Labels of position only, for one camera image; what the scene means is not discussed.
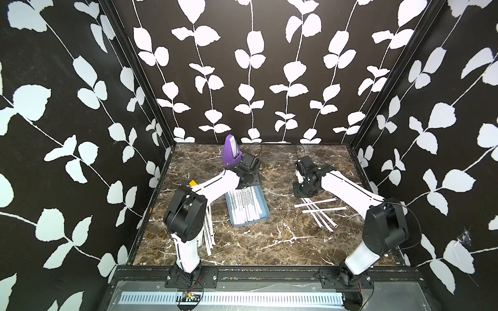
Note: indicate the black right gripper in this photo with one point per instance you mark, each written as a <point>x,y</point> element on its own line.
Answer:
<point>297,194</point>

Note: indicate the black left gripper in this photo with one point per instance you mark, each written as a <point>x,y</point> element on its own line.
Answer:
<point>256,177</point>

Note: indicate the blue plastic storage box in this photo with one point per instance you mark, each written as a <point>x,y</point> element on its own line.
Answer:
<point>265,211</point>

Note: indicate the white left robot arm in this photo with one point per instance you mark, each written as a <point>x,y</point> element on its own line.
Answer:
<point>185,217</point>

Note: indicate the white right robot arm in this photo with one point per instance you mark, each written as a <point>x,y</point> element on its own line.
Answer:
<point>385,225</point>

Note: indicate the purple metronome-like object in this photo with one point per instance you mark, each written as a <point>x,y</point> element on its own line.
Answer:
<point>232,154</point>

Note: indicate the small green circuit board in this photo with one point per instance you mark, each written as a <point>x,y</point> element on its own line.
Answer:
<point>190,297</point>

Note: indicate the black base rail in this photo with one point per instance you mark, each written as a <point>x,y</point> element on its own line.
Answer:
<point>328,277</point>

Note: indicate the white slotted cable duct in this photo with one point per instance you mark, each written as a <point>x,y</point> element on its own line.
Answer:
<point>250,299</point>

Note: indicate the black corner frame post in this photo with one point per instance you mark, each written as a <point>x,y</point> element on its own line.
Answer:
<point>428,17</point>

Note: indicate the black left corner post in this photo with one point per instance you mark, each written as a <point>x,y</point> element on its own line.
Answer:
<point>134,62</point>

